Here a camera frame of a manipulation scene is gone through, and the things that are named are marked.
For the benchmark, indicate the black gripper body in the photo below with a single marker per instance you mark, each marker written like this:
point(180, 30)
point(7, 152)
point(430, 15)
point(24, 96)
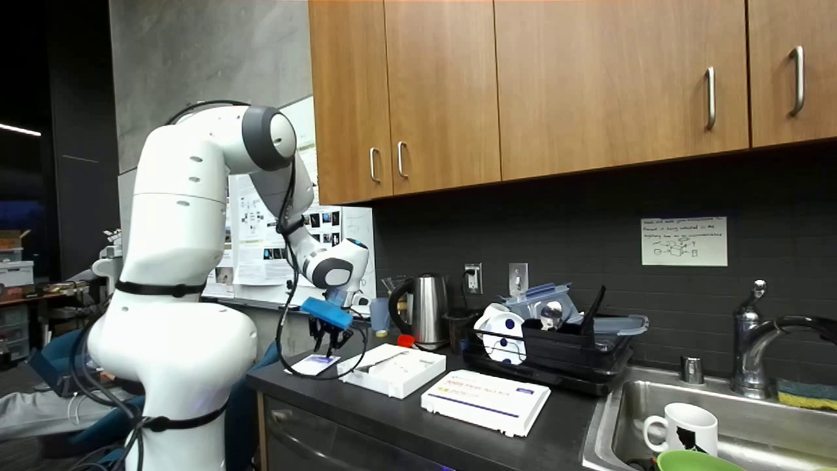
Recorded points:
point(326, 335)

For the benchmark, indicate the white packet with purple label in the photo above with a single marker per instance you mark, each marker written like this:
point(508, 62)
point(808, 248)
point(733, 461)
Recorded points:
point(316, 365)

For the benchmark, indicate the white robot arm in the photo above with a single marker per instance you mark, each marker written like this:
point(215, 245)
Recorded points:
point(158, 330)

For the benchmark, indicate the open white box of packets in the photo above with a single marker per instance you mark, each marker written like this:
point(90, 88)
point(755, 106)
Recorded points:
point(394, 371)

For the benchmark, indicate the closed white flat box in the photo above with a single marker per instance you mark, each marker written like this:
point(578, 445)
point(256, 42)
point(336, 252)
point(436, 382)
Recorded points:
point(487, 402)

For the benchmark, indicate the stainless steel electric kettle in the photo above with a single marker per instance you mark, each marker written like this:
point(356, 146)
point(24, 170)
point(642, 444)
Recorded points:
point(417, 308)

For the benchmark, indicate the white poster board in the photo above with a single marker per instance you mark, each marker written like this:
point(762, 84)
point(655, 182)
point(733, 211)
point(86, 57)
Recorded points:
point(256, 263)

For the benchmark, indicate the white round lid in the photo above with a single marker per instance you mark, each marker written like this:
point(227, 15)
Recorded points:
point(500, 333)

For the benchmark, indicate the clear plastic container with lid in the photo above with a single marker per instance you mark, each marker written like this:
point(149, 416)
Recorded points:
point(549, 303)

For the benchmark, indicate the wooden upper cabinets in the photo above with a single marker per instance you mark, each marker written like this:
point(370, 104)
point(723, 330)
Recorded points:
point(430, 96)

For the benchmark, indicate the black dish rack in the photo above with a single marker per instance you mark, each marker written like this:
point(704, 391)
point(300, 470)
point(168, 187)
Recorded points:
point(589, 356)

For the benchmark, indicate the white mug with black print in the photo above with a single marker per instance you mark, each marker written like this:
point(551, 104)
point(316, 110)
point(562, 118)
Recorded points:
point(682, 428)

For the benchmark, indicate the green bowl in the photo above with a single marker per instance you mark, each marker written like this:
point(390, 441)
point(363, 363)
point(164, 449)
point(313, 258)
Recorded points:
point(691, 461)

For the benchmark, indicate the chrome sink faucet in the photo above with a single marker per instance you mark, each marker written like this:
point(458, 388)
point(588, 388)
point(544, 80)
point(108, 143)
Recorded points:
point(751, 335)

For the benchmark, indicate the stainless steel sink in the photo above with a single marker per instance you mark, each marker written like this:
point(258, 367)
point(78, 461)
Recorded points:
point(655, 412)

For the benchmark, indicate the yellow green sponge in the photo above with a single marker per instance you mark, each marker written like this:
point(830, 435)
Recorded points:
point(808, 397)

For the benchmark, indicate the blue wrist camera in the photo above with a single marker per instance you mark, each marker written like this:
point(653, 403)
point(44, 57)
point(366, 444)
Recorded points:
point(328, 313)

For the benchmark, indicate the white paper wall sign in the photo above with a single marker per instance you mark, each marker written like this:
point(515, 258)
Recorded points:
point(685, 241)

